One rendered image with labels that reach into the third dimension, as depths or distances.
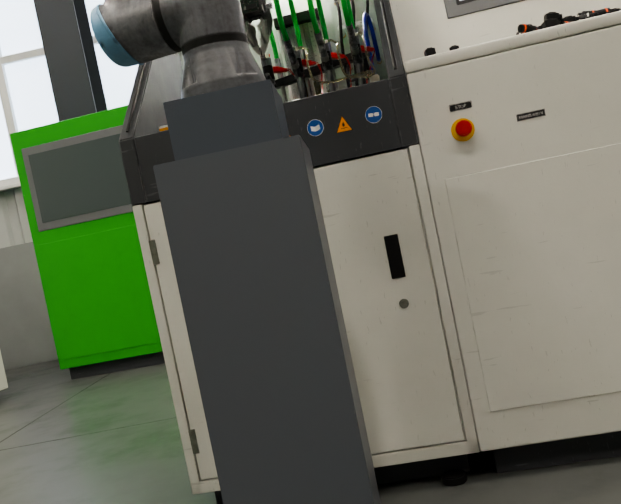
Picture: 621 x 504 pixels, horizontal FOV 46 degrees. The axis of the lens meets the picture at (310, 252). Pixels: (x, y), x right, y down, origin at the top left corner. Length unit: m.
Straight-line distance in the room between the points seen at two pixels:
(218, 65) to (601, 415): 1.13
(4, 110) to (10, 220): 0.90
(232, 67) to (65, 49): 4.83
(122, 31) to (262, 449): 0.74
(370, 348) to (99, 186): 3.25
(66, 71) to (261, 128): 4.86
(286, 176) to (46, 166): 3.83
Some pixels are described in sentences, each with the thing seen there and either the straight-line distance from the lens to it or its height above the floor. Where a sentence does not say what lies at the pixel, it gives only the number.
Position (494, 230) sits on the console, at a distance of 1.69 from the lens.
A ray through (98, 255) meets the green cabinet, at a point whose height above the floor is 0.75.
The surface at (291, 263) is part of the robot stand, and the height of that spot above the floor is 0.60.
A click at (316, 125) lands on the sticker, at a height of 0.88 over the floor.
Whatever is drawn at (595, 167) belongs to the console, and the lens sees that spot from 1.72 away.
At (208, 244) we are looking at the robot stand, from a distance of 1.17.
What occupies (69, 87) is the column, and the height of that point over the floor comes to 2.07.
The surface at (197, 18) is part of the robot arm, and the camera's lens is 1.28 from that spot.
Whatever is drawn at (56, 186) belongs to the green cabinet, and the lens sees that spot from 4.87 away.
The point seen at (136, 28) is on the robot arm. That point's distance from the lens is 1.33.
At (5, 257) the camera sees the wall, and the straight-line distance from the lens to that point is 6.54.
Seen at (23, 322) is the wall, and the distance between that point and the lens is 6.53.
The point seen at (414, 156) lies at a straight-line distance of 1.68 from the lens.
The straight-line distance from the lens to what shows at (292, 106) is 1.72.
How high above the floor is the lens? 0.65
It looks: 2 degrees down
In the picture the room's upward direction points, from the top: 11 degrees counter-clockwise
